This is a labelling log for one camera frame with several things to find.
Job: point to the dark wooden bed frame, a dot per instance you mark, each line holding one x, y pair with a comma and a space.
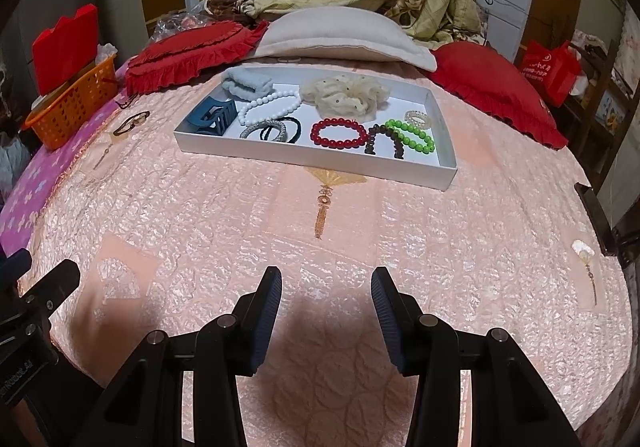
600, 222

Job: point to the clear plastic bag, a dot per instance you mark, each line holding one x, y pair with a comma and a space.
172, 27

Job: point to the blue hair claw clip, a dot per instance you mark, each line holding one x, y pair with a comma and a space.
200, 122

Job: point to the pink quilted bedspread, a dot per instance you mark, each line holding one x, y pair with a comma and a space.
225, 227

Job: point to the light blue scrunchie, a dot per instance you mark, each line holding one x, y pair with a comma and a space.
245, 82

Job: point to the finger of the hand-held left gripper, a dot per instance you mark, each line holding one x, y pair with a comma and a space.
50, 287
12, 263

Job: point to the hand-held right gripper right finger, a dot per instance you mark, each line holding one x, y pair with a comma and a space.
382, 312

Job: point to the red shopping bag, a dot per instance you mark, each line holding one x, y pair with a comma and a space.
547, 69

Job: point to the grey plastic bag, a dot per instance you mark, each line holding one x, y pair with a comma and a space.
12, 162

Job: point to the white shallow tray box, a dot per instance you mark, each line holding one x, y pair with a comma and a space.
350, 167

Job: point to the red ruffled cushion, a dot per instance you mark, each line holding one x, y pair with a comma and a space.
185, 54
490, 77

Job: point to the orange plastic basket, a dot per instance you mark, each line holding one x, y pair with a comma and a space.
70, 112

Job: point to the cream dotted scrunchie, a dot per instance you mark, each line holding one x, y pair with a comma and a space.
340, 97

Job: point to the white pillow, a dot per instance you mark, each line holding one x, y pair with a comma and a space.
330, 34

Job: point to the red paper box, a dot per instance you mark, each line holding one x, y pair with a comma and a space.
65, 47

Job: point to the wooden shelf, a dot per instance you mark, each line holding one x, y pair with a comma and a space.
600, 127

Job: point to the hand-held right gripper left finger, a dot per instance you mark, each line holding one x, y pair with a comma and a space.
267, 307

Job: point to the purple floral bed sheet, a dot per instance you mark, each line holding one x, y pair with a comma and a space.
30, 187

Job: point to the white plastic bag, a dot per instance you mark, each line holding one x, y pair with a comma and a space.
106, 52

